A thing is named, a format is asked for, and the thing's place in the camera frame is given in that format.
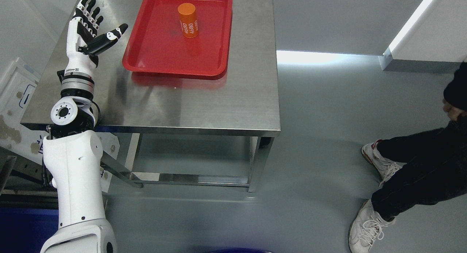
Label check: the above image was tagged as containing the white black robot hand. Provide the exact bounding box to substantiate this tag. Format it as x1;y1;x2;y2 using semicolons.
63;0;128;78

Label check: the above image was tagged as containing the blue bin lower far left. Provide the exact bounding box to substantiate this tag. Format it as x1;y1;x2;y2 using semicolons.
0;207;58;253

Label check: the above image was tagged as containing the person in black clothes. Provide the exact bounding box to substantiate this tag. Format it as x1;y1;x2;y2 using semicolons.
370;62;467;222

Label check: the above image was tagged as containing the red plastic tray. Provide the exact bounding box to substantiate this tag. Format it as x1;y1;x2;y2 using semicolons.
122;0;233;80

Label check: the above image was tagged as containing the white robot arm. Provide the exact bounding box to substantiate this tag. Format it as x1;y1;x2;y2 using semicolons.
40;70;118;253

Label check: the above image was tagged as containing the orange cylindrical capacitor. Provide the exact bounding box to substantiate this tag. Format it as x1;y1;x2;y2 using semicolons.
177;3;199;38

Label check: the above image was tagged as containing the white sneaker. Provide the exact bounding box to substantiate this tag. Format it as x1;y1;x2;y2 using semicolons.
348;199;395;253
361;139;402;187

